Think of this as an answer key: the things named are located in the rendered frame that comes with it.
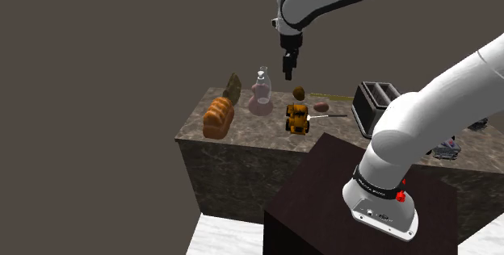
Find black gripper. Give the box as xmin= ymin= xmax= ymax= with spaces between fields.
xmin=279 ymin=32 xmax=304 ymax=82

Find clear glass bottle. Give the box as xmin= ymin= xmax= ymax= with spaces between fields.
xmin=254 ymin=65 xmax=272 ymax=105

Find pink round vase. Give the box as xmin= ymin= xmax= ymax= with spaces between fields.
xmin=247 ymin=83 xmax=275 ymax=117

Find yellow toy truck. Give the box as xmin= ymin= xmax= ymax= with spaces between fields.
xmin=285 ymin=103 xmax=311 ymax=136

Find dark seeded bread slice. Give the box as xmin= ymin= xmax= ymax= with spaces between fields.
xmin=222 ymin=72 xmax=243 ymax=107

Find orange bread loaf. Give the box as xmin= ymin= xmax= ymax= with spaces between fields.
xmin=202 ymin=96 xmax=236 ymax=140

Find black two-slot toaster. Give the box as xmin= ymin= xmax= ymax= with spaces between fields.
xmin=351 ymin=81 xmax=402 ymax=140

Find marble kitchen counter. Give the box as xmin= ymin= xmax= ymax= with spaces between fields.
xmin=174 ymin=86 xmax=504 ymax=245

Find dark brown robot stand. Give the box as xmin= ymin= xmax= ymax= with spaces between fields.
xmin=262 ymin=132 xmax=460 ymax=255

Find small black object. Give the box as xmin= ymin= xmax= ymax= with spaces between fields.
xmin=467 ymin=117 xmax=489 ymax=132

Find white-headed black-handled utensil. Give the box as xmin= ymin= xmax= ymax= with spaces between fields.
xmin=306 ymin=113 xmax=348 ymax=121

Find grey wire basket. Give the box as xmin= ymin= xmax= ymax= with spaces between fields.
xmin=431 ymin=136 xmax=463 ymax=161

